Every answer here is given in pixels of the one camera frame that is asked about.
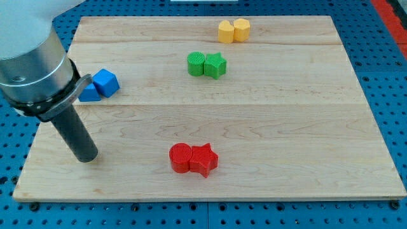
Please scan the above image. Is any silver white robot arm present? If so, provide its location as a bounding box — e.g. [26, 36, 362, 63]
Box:
[1, 0, 92, 122]

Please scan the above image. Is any green cylinder block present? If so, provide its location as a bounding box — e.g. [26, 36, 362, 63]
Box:
[187, 52, 206, 76]

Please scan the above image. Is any red cylinder block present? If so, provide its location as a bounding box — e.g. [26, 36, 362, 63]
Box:
[169, 142, 193, 173]

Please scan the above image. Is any blue cube block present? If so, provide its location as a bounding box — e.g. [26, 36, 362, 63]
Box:
[93, 69, 120, 98]

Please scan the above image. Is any red star block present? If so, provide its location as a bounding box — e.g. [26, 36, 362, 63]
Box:
[189, 143, 219, 178]

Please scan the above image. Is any light wooden board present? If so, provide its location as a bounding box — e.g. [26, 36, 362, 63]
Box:
[13, 16, 406, 202]

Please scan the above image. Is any blue wedge block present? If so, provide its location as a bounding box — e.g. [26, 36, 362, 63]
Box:
[79, 83, 101, 102]

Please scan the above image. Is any yellow hexagon block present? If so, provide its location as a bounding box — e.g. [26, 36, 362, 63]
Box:
[233, 18, 251, 42]

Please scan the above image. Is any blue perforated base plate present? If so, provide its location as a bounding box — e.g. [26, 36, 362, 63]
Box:
[1, 0, 406, 228]

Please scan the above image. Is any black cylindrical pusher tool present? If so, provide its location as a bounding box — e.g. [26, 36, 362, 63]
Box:
[51, 105, 98, 163]

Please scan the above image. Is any green star block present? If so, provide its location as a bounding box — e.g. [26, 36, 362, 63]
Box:
[204, 52, 227, 80]

